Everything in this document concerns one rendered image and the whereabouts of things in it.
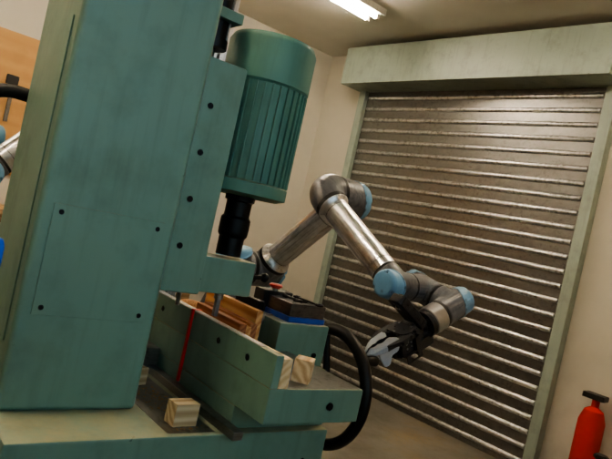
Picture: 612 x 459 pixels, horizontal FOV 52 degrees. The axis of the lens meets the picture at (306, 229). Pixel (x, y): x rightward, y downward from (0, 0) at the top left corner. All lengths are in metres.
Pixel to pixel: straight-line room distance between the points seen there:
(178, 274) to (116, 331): 0.15
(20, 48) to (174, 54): 3.49
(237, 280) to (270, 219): 4.28
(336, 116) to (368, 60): 0.72
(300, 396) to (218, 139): 0.47
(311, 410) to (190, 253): 0.34
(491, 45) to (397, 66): 0.80
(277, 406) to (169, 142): 0.46
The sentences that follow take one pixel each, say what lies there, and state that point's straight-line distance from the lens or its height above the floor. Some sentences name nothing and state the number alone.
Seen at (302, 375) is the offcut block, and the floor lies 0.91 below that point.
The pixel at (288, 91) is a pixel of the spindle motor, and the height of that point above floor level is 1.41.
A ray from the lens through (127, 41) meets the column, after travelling 1.03.
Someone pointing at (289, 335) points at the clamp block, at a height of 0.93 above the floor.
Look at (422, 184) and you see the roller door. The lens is 4.72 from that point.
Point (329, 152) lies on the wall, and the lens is 5.55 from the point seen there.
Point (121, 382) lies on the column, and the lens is 1.10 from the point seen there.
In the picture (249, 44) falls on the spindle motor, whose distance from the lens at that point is 1.21.
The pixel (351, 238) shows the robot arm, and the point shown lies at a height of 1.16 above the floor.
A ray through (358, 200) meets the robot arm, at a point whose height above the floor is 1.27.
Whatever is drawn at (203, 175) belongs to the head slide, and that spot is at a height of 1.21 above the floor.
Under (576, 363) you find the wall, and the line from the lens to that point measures 4.02.
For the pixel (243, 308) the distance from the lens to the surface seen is 1.30.
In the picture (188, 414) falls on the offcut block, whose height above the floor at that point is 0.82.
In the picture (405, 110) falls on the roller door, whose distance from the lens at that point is 5.01.
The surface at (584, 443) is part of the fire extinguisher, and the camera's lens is 3.85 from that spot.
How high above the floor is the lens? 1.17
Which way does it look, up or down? 1 degrees down
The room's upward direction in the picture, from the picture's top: 13 degrees clockwise
